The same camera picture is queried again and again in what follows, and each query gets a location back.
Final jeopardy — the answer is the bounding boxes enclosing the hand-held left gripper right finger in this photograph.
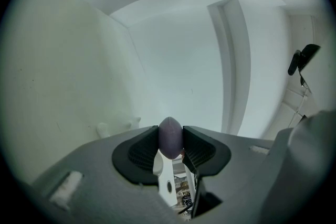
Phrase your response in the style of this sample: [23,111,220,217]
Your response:
[182,125,232,176]

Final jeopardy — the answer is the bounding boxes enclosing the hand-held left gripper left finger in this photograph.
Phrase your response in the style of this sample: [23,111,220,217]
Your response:
[112,125,160,185]

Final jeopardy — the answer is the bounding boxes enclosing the purple bar of soap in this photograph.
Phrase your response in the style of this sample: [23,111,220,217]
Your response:
[158,116,184,160]

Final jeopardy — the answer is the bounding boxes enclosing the white basin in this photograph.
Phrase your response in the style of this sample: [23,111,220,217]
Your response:
[153,151,165,176]

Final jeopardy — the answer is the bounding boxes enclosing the black and white patterned rug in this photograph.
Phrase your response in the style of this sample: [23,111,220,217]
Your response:
[178,191,195,216]

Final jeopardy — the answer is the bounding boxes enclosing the black mounted device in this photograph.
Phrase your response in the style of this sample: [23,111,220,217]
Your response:
[288,44,321,76]

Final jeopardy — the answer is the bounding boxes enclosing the white wall hook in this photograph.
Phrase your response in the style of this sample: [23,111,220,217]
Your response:
[125,117,142,131]
[96,123,110,137]

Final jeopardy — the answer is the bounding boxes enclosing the white cable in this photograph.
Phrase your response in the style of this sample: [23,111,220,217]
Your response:
[288,86,311,129]

